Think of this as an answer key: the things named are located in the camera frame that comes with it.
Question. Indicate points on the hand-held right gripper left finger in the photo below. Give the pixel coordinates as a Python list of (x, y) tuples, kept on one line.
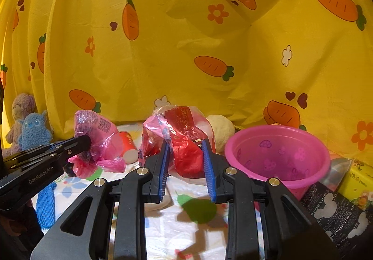
[(163, 169)]

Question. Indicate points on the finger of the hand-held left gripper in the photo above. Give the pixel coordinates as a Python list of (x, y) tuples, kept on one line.
[(77, 143), (43, 159)]

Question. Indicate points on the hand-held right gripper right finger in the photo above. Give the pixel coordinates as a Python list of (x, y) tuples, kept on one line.
[(208, 172)]

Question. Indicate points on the pale pink plastic bag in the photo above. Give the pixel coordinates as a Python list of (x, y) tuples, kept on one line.
[(96, 132)]

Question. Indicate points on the blue foam net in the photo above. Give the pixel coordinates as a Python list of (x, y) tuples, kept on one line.
[(45, 207)]

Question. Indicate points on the red plastic bag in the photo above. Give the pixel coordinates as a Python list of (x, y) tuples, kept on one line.
[(186, 146)]

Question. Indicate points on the red paper cup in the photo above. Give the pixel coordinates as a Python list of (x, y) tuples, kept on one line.
[(126, 143)]

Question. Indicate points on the pink plastic bucket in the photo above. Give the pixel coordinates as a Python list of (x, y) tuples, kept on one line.
[(276, 155)]

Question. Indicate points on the blue plush monster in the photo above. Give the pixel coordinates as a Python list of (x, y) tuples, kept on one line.
[(32, 132)]

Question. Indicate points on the cream plush ball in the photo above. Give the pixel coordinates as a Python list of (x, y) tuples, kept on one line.
[(221, 129)]

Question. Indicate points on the purple teddy bear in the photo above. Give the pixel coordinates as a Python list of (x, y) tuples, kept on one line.
[(20, 108)]

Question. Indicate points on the floral plastic tablecloth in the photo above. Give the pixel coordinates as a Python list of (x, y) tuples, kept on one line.
[(174, 233)]

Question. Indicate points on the yellow carrot print curtain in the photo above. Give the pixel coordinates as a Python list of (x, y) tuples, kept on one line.
[(186, 44)]

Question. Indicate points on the silver foil packet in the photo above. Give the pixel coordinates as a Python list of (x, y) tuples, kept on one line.
[(338, 169)]

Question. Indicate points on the black box cloud print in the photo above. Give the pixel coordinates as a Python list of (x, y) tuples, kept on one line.
[(335, 219)]

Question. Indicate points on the yellow box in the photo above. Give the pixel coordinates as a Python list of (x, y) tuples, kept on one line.
[(360, 181)]

